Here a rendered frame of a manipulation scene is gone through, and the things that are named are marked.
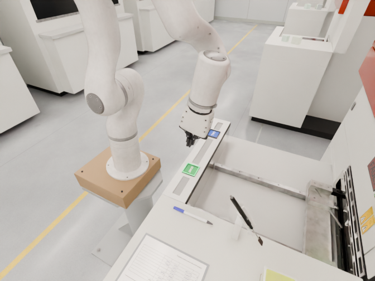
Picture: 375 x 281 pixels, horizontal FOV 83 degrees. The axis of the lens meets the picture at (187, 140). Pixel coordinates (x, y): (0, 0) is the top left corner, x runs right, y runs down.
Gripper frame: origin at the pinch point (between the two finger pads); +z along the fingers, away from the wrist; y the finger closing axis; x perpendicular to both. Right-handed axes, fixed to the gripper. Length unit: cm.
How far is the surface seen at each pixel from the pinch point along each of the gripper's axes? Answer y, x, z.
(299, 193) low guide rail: -48, -17, 17
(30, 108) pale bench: 232, -70, 144
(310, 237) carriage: -51, 4, 13
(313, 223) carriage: -52, -2, 13
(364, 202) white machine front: -59, -6, -3
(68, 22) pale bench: 269, -182, 74
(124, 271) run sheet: -2.9, 41.4, 14.4
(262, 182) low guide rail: -33.4, -17.0, 21.0
